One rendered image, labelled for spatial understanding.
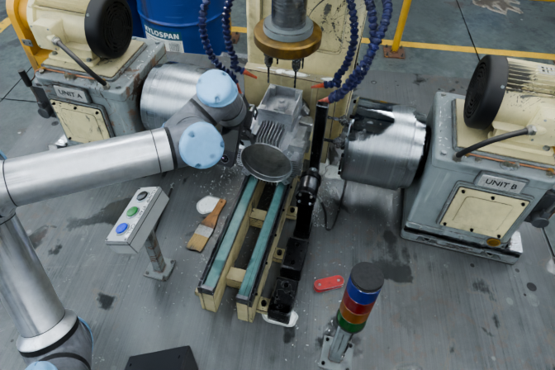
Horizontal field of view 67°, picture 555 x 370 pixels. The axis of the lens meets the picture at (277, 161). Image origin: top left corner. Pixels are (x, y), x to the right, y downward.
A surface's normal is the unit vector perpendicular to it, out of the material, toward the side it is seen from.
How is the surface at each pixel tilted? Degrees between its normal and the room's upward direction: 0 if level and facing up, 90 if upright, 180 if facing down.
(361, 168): 84
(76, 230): 0
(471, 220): 90
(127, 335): 0
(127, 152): 36
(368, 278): 0
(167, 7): 90
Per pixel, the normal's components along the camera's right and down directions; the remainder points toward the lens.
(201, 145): 0.37, 0.25
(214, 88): -0.11, -0.24
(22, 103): 0.03, -0.68
